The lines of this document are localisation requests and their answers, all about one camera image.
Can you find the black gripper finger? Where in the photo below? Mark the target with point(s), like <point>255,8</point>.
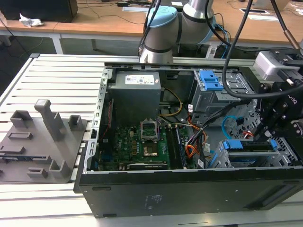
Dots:
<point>265,118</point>
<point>293,132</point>

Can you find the hard disk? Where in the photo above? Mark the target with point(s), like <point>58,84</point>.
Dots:
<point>233,144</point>

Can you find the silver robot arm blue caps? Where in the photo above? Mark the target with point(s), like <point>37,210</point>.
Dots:
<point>161,35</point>

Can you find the silver disk bay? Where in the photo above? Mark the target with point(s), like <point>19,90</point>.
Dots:
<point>265,158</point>

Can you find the black RAM slot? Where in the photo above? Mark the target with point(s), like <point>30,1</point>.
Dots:
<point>171,146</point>

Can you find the silver optical drive cage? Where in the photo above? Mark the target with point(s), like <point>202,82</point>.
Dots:
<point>208,101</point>

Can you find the blue plastic drive latch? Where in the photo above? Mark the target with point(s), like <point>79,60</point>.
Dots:
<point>210,81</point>

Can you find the white paper sheet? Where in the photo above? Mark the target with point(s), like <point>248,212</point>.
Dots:
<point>133,9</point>
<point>262,17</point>

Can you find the black PC case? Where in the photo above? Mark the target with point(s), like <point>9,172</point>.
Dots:
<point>189,196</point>

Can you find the CPU socket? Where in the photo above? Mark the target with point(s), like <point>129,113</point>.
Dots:
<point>150,151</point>

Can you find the black graphics card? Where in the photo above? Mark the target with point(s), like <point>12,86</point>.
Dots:
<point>146,166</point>

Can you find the grey power supply unit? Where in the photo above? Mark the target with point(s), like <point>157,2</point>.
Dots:
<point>132,94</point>

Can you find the green motherboard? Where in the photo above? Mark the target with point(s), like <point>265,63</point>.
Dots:
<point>125,144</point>

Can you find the wooden desk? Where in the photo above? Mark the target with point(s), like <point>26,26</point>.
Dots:
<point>113,23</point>

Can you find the grey parts rack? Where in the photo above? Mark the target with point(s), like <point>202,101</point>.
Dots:
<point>40,146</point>

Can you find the black box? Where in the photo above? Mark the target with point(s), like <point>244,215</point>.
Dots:
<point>38,9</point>

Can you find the crumpled white tissue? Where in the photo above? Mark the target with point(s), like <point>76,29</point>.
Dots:
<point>29,21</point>

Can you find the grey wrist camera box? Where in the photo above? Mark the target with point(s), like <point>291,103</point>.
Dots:
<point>265,63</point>

